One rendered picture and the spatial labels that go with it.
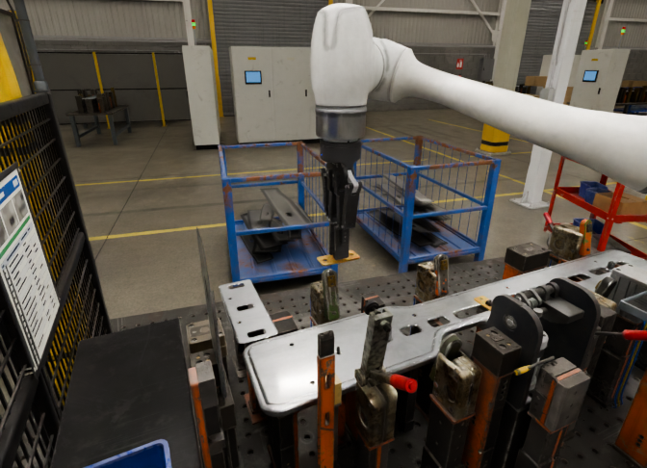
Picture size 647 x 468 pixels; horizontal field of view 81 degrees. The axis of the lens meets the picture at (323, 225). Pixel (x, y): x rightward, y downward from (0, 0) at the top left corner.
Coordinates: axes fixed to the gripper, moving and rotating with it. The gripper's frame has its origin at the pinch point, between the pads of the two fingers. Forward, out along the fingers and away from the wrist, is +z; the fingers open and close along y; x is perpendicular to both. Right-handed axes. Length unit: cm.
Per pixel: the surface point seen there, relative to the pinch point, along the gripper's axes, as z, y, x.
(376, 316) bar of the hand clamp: 7.3, -16.6, 0.9
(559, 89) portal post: -10, 242, -396
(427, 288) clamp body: 30, 16, -38
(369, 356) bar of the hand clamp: 16.3, -15.8, 1.5
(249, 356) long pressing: 28.8, 7.4, 18.7
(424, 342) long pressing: 28.7, -5.0, -20.7
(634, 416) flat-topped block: 46, -32, -65
